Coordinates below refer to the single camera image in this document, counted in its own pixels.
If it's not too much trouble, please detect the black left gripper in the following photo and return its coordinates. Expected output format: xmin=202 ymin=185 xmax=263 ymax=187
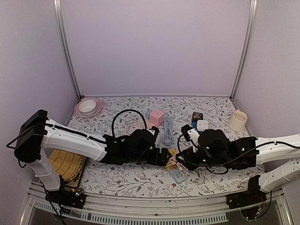
xmin=126 ymin=148 xmax=172 ymax=167

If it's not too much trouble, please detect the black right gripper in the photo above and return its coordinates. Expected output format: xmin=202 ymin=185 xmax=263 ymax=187
xmin=175 ymin=146 xmax=229 ymax=171

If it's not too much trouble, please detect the yellow cube socket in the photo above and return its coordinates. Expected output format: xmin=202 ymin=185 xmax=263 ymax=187
xmin=165 ymin=149 xmax=178 ymax=171

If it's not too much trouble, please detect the white plug adapter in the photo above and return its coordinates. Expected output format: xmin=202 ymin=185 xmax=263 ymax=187
xmin=196 ymin=120 xmax=209 ymax=131

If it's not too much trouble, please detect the dark green cube socket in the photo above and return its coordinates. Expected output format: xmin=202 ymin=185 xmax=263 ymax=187
xmin=191 ymin=112 xmax=203 ymax=123

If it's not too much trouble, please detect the light blue power strip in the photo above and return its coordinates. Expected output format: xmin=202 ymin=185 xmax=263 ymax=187
xmin=169 ymin=168 xmax=187 ymax=184

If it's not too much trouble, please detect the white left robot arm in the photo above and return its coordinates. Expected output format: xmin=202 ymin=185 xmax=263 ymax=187
xmin=6 ymin=110 xmax=172 ymax=203

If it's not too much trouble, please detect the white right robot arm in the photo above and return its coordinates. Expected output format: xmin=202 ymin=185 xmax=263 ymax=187
xmin=175 ymin=128 xmax=300 ymax=204

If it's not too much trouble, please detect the pink cube socket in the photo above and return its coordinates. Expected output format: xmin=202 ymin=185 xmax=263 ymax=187
xmin=149 ymin=109 xmax=164 ymax=127

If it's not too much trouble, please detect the cream ribbed ceramic mug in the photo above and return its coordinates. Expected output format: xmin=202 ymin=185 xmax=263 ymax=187
xmin=228 ymin=110 xmax=248 ymax=132

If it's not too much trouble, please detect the pink plate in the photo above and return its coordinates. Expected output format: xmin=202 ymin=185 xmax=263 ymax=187
xmin=74 ymin=98 xmax=103 ymax=118

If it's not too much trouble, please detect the white bowl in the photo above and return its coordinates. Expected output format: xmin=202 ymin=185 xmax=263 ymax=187
xmin=78 ymin=100 xmax=97 ymax=116

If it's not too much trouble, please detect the yellow woven basket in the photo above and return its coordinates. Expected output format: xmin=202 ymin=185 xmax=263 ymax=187
xmin=49 ymin=149 xmax=84 ymax=181

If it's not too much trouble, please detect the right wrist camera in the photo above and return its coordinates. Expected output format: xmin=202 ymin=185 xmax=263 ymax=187
xmin=181 ymin=125 xmax=200 ymax=152

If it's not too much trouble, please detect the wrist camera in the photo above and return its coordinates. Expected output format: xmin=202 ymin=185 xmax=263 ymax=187
xmin=149 ymin=126 xmax=159 ymax=139
xmin=181 ymin=125 xmax=200 ymax=152

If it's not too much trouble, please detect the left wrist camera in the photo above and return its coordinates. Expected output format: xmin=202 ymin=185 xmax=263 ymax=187
xmin=149 ymin=126 xmax=159 ymax=139

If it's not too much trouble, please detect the white power strip cable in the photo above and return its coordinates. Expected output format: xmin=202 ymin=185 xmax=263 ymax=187
xmin=195 ymin=168 xmax=208 ymax=186

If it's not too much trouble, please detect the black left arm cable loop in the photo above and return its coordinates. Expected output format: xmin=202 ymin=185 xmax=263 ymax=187
xmin=111 ymin=109 xmax=148 ymax=139

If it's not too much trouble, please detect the aluminium frame post right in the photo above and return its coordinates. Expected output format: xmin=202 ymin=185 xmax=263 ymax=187
xmin=230 ymin=0 xmax=258 ymax=102

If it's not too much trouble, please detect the aluminium frame post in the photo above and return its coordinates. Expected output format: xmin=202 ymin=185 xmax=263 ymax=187
xmin=230 ymin=0 xmax=258 ymax=102
xmin=53 ymin=0 xmax=82 ymax=101

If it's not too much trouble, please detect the aluminium frame post left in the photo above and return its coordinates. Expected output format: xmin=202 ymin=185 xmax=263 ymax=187
xmin=53 ymin=0 xmax=82 ymax=101

